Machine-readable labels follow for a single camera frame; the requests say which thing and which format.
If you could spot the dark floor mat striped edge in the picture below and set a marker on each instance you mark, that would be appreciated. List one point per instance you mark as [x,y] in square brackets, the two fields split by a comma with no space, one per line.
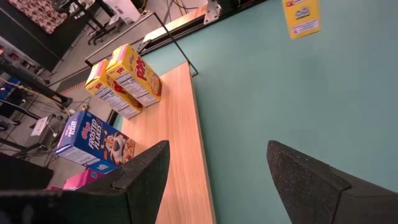
[73,82]

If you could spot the teal table mat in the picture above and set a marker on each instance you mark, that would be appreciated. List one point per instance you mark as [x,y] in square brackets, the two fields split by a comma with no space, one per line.
[280,93]

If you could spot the black beam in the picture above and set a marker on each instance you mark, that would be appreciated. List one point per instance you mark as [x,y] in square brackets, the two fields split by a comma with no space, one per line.
[31,82]

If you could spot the Corn Pops cereal box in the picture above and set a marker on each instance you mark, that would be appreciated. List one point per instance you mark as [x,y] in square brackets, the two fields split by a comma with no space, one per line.
[301,18]
[136,74]
[109,96]

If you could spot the brown white patterned cloth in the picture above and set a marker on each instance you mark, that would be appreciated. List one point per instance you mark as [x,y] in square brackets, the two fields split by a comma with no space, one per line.
[40,15]

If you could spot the white box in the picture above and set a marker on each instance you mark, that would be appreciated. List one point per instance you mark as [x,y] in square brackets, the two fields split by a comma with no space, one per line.
[122,11]

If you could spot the Raisin Bran cereal box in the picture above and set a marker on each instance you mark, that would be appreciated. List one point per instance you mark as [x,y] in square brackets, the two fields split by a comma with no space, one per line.
[81,180]

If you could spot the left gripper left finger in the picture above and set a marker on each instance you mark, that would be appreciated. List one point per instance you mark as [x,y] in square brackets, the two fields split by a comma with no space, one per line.
[143,186]

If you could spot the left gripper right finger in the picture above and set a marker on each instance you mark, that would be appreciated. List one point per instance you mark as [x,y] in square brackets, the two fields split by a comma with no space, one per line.
[311,193]

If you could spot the Frosted Flakes cereal box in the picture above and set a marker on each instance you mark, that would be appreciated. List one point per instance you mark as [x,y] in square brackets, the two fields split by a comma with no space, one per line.
[102,167]
[93,140]

